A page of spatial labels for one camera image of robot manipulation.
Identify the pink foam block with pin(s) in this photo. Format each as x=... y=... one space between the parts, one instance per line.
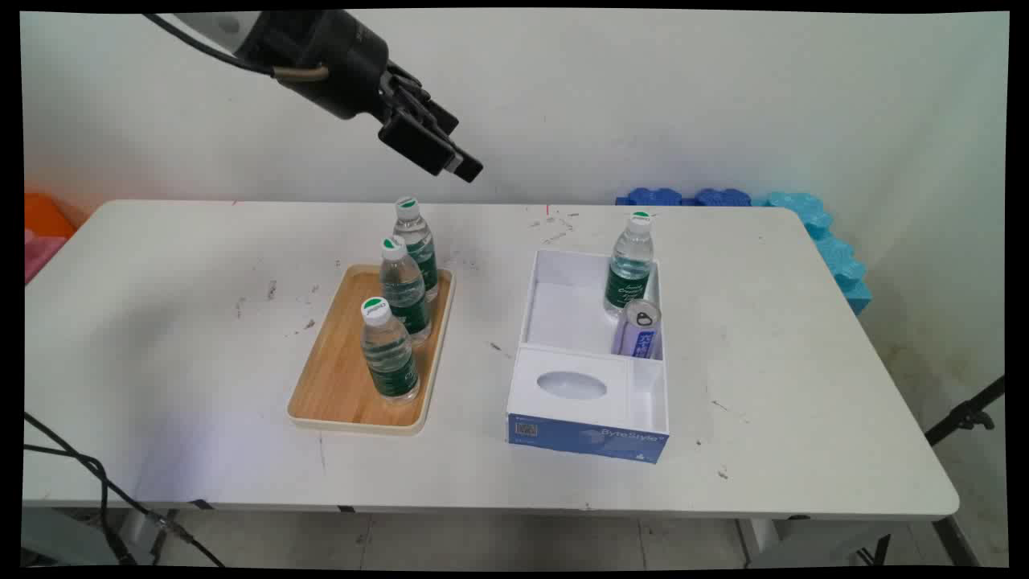
x=38 y=253

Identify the grey table leg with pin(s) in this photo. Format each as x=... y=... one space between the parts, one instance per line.
x=143 y=531

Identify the cyan foam mat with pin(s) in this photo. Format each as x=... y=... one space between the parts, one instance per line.
x=832 y=249

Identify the white blue cardboard box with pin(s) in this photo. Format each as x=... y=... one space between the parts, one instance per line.
x=579 y=378

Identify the dark blue foam mat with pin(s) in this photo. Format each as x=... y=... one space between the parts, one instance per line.
x=653 y=196
x=722 y=196

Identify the wooden bamboo tray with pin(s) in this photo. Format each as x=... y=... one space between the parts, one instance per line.
x=338 y=370

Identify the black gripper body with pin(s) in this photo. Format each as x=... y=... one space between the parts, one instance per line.
x=342 y=64

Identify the orange foam block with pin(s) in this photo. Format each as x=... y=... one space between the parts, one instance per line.
x=44 y=215

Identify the green label water bottle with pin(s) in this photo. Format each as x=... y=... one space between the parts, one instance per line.
x=404 y=289
x=629 y=269
x=389 y=354
x=415 y=241

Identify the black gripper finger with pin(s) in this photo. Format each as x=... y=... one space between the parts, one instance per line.
x=418 y=145
x=450 y=133

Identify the black tripod stand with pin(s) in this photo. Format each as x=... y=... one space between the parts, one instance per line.
x=965 y=416

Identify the silver blue drink can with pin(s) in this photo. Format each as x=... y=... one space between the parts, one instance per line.
x=639 y=334

